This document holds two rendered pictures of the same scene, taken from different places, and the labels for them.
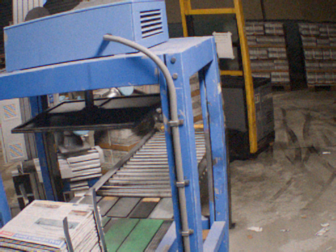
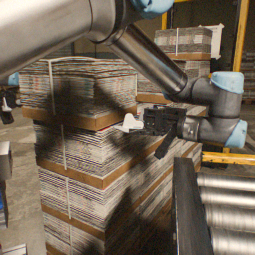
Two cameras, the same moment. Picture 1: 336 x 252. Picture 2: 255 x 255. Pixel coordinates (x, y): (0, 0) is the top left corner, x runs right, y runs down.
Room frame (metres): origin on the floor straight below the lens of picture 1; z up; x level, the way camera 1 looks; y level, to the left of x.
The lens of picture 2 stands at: (3.18, 0.30, 1.06)
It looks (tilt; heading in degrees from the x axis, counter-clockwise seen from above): 16 degrees down; 355
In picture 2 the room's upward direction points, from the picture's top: straight up
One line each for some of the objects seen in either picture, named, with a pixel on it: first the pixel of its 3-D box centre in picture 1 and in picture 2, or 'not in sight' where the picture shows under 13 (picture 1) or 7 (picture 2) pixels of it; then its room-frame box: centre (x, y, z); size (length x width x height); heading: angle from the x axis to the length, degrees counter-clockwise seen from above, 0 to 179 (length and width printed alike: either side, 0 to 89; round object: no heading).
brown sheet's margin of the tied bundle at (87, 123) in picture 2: not in sight; (102, 113); (4.07, 0.31, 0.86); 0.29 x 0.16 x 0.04; 144
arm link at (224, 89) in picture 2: not in sight; (219, 93); (3.75, 0.01, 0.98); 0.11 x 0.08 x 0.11; 36
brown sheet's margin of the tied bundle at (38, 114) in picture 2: not in sight; (62, 108); (4.20, 0.49, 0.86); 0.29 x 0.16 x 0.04; 144
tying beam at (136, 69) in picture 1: (86, 65); not in sight; (2.07, 0.30, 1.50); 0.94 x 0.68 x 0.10; 74
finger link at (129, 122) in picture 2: not in sight; (128, 122); (3.85, 0.23, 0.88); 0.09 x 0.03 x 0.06; 81
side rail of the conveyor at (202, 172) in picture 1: (209, 164); not in sight; (2.98, -0.21, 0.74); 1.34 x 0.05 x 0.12; 164
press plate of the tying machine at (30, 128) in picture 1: (90, 113); not in sight; (2.06, 0.30, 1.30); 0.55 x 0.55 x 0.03; 74
